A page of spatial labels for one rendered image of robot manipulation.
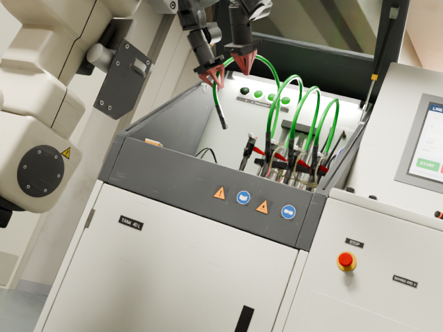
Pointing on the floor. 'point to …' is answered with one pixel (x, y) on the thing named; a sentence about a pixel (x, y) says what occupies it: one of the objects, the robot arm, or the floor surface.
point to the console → (378, 232)
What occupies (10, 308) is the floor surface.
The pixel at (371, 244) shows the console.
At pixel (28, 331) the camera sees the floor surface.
